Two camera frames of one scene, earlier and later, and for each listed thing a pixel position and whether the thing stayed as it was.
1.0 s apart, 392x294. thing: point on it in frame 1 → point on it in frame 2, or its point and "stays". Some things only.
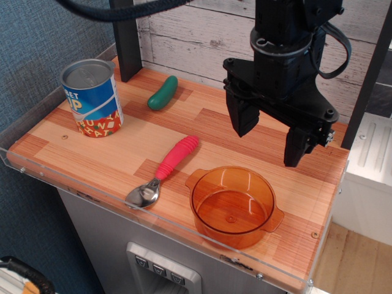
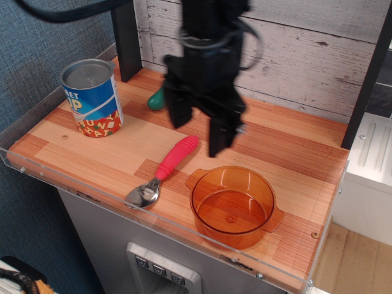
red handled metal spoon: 147,194 stays
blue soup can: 90,87 stays
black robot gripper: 281,81 → 204,78
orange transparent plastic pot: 233,207 stays
